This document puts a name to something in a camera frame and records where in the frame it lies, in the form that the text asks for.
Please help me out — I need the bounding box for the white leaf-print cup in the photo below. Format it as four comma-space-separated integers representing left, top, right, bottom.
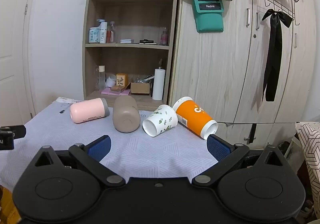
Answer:
142, 104, 178, 137

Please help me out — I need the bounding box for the red liquid bottle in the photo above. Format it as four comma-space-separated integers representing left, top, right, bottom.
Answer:
107, 22, 117, 44

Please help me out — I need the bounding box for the clear bottle white cap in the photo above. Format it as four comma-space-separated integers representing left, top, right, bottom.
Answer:
98, 65, 107, 91

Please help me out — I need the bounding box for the small white cup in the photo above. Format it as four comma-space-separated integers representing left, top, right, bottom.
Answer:
105, 75, 117, 87

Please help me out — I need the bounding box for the pale blue patterned tablecloth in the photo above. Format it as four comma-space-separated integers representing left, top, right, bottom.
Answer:
0, 99, 227, 189

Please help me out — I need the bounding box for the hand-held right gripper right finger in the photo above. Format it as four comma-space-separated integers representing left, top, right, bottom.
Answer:
192, 134, 292, 188

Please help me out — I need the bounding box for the black ribbon bow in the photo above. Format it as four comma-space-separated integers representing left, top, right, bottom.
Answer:
262, 9, 293, 102

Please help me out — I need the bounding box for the white plastic bag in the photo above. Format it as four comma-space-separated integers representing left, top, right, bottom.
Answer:
53, 97, 84, 105

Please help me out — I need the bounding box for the light wood wardrobe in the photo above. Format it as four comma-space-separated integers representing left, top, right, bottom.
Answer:
169, 0, 318, 145

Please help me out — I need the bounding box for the pink liquid bottle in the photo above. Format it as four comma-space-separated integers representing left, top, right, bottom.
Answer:
160, 28, 169, 46

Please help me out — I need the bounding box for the clear plastic bin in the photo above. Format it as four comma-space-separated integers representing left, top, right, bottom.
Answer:
283, 136, 306, 172

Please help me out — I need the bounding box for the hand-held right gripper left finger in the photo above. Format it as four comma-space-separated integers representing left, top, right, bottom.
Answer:
26, 135, 125, 188

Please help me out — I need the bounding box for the taupe cup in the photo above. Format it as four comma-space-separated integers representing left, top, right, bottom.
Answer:
112, 95, 141, 133

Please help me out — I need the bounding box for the white pump bottle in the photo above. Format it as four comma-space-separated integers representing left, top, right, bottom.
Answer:
97, 19, 108, 44

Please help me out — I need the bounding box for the pink cup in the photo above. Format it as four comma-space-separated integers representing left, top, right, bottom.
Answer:
69, 98, 110, 124

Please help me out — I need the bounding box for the yellow floral box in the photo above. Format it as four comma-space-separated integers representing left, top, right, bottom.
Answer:
116, 73, 129, 87

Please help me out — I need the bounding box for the teal label jar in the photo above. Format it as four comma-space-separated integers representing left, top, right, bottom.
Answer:
89, 28, 100, 44

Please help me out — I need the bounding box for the cardboard box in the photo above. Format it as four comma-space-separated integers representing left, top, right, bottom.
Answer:
130, 81, 153, 95

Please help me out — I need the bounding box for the yellow object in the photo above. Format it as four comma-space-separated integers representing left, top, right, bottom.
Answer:
0, 185, 22, 224

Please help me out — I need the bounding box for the black wire hook rack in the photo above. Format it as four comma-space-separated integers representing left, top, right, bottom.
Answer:
262, 0, 301, 25

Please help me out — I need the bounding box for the pink pad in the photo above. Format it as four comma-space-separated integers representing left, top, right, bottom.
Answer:
101, 88, 131, 96

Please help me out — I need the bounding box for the geometric patterned fabric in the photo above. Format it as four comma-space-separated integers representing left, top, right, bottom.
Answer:
295, 122, 320, 216

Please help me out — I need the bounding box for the orange paper cup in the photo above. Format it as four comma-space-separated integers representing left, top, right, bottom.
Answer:
172, 96, 219, 140

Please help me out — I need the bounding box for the white door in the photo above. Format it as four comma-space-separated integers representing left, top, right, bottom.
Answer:
0, 0, 42, 125

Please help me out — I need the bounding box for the white paper roll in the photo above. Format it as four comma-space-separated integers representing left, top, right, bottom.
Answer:
152, 69, 166, 101

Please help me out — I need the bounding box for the teal pouch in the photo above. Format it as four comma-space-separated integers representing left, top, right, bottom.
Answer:
192, 0, 224, 33

